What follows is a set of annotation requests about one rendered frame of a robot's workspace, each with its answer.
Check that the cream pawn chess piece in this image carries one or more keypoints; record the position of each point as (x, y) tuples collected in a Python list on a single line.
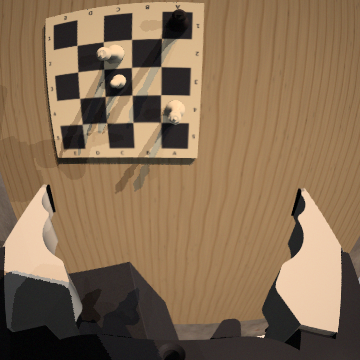
[(118, 81)]

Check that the white chess piece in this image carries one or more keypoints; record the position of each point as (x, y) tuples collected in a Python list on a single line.
[(115, 54), (175, 110)]

